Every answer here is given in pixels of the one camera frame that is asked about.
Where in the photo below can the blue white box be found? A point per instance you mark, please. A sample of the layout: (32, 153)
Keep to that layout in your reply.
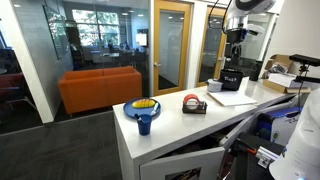
(277, 126)

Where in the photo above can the blue plastic cup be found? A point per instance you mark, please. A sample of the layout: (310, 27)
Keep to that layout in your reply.
(144, 124)

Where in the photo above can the yellow toy corn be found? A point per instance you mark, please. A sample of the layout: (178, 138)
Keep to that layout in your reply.
(143, 103)

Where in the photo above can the black camera on stand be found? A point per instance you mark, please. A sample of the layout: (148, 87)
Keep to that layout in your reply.
(305, 62)

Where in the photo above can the black trash bin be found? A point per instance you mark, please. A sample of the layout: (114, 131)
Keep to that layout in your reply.
(231, 79)

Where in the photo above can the white lined notepad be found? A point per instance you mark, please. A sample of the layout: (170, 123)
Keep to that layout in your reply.
(231, 98)

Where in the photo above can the blue round plate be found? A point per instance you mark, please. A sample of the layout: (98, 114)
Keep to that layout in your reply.
(130, 111)

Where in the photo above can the orange sofa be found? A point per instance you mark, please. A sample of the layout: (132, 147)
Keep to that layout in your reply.
(91, 89)

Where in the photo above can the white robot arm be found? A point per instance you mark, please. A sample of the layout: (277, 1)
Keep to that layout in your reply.
(237, 26)

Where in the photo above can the red tape dispenser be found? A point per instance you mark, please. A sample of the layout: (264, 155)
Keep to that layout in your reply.
(192, 105)

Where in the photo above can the open cardboard box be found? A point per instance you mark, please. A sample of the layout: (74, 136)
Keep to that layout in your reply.
(277, 77)

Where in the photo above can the black cylinder bottle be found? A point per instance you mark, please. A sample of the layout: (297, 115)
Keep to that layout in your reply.
(255, 70)

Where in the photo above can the light blue toy fork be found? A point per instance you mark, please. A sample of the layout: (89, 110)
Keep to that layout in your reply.
(153, 112)

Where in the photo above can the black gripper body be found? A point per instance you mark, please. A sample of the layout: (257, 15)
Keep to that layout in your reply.
(233, 44)

